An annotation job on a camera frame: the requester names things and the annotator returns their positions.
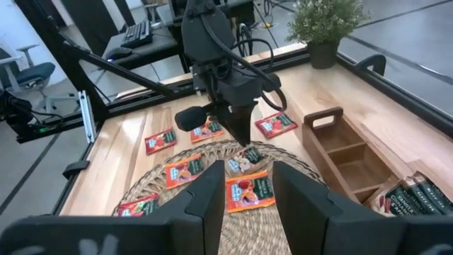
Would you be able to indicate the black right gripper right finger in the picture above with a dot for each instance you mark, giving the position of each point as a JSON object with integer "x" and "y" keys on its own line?
{"x": 318, "y": 226}

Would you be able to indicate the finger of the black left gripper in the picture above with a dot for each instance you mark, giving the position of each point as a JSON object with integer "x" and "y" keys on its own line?
{"x": 248, "y": 117}
{"x": 234, "y": 118}

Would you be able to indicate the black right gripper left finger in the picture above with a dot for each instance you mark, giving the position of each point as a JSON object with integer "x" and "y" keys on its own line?
{"x": 198, "y": 226}

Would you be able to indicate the red tea bag packet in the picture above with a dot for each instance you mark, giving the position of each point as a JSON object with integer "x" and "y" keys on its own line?
{"x": 161, "y": 141}
{"x": 138, "y": 207}
{"x": 276, "y": 124}

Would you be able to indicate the orange tea bag packet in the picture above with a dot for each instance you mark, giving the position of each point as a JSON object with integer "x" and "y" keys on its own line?
{"x": 249, "y": 193}
{"x": 209, "y": 134}
{"x": 184, "y": 171}

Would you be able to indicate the dark green packets group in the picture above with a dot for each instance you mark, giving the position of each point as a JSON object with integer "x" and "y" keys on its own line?
{"x": 424, "y": 200}

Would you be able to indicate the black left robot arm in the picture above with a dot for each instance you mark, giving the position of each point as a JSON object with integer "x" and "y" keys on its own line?
{"x": 205, "y": 32}

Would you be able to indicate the round woven placemat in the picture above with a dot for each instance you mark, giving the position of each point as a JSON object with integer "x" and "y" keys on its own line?
{"x": 247, "y": 230}

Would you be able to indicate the wooden three-compartment box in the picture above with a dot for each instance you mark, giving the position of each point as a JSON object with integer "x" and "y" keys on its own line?
{"x": 320, "y": 152}

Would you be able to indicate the grey desk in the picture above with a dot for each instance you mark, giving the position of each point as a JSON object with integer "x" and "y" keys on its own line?
{"x": 152, "y": 47}

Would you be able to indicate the green potted plant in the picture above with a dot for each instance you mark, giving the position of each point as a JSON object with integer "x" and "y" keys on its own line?
{"x": 323, "y": 53}

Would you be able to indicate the black keyboard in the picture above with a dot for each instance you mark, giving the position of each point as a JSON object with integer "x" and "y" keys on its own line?
{"x": 136, "y": 33}

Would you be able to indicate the black computer mouse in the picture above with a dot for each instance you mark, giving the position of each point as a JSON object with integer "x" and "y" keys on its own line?
{"x": 118, "y": 53}

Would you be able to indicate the black electronics box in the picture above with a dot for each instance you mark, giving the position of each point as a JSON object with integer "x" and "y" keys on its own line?
{"x": 24, "y": 124}

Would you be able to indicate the office chair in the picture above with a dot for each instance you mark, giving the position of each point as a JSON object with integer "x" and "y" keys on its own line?
{"x": 32, "y": 72}

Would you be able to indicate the black table edge bracket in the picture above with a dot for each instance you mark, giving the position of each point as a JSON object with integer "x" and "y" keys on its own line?
{"x": 76, "y": 169}

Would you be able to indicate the silver aluminium bracket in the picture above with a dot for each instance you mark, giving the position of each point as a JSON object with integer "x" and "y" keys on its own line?
{"x": 87, "y": 117}

